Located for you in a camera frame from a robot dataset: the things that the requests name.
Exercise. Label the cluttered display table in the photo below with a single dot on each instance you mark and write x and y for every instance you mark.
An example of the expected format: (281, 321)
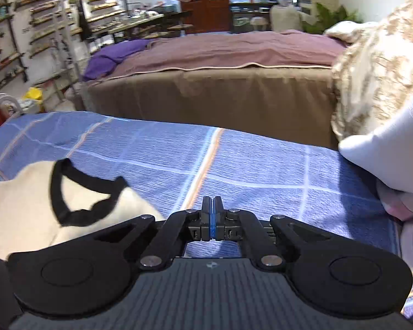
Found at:
(148, 20)

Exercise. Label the white covered chair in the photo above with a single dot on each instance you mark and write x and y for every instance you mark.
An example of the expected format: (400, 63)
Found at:
(285, 17)

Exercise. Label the white pillow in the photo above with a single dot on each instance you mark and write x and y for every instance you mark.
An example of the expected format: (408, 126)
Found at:
(392, 151)

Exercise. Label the green plant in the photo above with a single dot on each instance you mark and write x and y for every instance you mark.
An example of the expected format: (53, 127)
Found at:
(328, 19)

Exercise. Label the brown bed with mauve blanket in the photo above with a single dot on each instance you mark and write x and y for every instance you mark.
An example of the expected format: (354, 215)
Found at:
(210, 86)

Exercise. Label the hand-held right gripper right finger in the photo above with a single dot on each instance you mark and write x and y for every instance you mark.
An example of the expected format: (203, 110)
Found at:
(218, 213)

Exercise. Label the floral beige quilt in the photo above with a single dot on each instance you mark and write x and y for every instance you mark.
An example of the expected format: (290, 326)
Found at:
(378, 72)

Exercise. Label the white garment with black trim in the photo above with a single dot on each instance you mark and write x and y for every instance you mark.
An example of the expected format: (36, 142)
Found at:
(24, 213)

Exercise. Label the wall shelves with goods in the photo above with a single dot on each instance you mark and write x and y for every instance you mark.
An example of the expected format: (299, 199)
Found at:
(38, 37)

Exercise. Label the purple cloth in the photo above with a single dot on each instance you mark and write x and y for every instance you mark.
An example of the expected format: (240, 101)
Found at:
(114, 56)

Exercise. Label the yellow bag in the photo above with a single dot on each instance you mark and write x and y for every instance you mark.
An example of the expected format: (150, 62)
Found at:
(33, 95)

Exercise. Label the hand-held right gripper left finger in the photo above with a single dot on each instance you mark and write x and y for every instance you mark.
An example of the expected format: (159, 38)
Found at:
(207, 213)

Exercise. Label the wooden door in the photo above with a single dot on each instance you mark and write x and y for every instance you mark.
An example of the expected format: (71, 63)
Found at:
(203, 1)

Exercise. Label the blue plaid bed sheet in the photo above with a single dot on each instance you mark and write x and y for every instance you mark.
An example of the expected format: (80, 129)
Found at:
(261, 165)

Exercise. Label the pink cloth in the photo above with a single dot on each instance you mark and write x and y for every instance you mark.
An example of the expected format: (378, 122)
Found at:
(401, 204)

